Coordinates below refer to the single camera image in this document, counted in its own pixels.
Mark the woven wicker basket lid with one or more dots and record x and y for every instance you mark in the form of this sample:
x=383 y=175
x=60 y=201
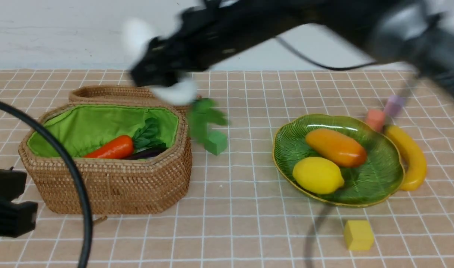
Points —
x=122 y=95

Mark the woven wicker basket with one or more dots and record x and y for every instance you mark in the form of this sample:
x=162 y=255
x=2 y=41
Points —
x=115 y=187

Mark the orange yellow mango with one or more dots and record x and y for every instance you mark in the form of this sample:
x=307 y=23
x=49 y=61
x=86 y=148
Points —
x=337 y=147

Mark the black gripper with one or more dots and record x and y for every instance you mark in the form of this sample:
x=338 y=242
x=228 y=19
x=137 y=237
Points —
x=207 y=35

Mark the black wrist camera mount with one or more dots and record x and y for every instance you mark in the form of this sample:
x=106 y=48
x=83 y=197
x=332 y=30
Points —
x=16 y=219

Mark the yellow foam cube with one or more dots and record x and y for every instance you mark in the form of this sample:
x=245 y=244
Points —
x=358 y=235

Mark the white radish with leaves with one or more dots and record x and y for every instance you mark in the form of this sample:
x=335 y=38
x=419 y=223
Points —
x=136 y=36

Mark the orange foam cube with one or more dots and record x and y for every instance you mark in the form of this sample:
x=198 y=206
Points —
x=375 y=119

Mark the orange carrot with leaves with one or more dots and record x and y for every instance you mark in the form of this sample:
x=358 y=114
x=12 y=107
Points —
x=123 y=146

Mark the pink foam cube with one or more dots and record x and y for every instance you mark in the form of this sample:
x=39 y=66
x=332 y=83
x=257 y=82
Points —
x=394 y=106

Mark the purple eggplant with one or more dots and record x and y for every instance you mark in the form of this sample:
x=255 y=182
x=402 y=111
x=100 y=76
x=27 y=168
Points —
x=147 y=153

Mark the yellow banana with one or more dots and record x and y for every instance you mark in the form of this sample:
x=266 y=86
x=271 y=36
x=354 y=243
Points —
x=413 y=156

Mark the yellow lemon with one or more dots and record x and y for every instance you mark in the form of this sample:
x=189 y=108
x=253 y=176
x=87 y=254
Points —
x=318 y=175

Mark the green foam cube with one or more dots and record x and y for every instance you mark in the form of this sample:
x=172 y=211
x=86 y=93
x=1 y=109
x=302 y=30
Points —
x=216 y=142

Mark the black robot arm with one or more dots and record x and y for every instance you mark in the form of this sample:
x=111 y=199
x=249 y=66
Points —
x=388 y=31

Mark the green glass leaf plate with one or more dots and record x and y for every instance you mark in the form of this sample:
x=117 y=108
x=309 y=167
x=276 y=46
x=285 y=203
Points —
x=369 y=184

